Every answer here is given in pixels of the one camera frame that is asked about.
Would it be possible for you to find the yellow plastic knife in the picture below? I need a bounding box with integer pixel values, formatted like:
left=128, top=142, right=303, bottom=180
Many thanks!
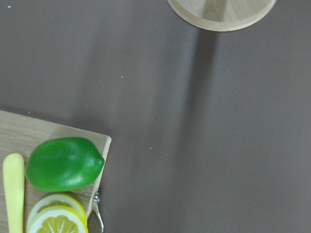
left=2, top=153, right=25, bottom=233

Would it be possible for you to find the bamboo cutting board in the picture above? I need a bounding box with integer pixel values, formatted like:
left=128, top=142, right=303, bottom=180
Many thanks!
left=0, top=110, right=111, bottom=233

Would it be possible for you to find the green lime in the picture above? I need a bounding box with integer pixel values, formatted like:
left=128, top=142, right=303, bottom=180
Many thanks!
left=25, top=137, right=105, bottom=192

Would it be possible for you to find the upper lemon slice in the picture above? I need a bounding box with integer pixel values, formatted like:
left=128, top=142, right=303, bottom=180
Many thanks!
left=26, top=194, right=88, bottom=233

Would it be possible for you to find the wooden mug tree stand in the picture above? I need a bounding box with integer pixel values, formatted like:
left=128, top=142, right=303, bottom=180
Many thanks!
left=168, top=0, right=276, bottom=32

